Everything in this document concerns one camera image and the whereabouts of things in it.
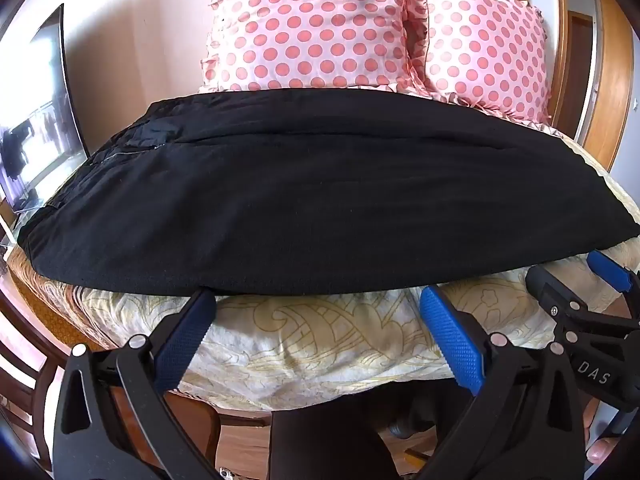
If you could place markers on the wooden bed frame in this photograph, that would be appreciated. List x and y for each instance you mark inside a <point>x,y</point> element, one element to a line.
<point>200,425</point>

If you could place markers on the person's dark trouser legs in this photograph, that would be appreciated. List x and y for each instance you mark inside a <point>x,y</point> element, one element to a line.
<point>320,445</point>

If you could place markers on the glass television stand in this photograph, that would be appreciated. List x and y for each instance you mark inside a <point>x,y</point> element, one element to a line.
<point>30,225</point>

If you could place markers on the person's right hand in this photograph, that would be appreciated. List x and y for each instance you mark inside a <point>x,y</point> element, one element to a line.
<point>600,452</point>

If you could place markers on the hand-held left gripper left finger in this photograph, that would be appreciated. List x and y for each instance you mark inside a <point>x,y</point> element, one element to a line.
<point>185,330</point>

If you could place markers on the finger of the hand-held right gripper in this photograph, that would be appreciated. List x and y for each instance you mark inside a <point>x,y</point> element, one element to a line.
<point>552,292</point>
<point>607,267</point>

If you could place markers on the pink polka dot pillow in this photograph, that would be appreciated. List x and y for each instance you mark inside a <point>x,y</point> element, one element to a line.
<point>480,45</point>
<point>310,25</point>

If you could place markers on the black pants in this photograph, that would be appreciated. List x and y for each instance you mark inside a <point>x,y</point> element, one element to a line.
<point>325,200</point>

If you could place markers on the wooden headboard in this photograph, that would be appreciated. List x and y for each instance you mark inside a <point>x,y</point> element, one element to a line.
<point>610,60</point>

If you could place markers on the dark wooden chair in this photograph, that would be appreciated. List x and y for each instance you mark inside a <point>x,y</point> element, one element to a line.
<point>40,375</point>

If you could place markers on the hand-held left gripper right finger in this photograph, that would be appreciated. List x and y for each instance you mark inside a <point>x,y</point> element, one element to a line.
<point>450,330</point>

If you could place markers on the cream patterned bedspread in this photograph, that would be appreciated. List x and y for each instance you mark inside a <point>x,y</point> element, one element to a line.
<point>300,340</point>

